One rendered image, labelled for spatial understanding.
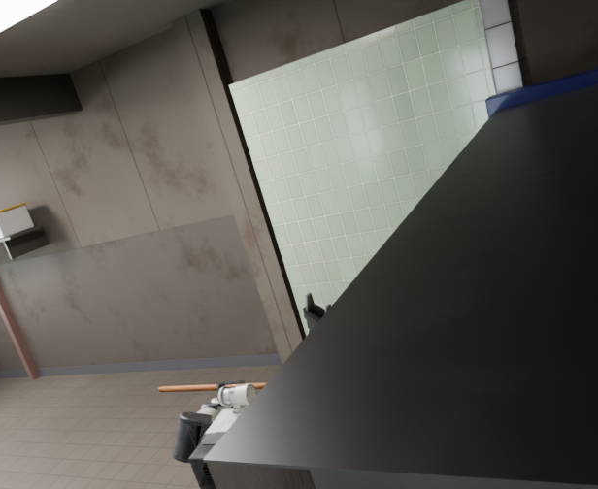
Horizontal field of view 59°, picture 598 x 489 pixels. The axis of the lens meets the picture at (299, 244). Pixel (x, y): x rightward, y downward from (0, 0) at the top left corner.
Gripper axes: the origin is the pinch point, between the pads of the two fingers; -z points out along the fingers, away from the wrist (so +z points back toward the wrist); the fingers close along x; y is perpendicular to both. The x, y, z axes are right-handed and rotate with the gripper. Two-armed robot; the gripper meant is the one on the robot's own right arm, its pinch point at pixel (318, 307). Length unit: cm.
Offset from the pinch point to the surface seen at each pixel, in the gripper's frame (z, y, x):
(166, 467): 260, -18, 181
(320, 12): -19, 230, 211
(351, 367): -80, -62, -71
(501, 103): -31, 101, -3
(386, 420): -83, -66, -77
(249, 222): 142, 148, 242
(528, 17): -13, 284, 72
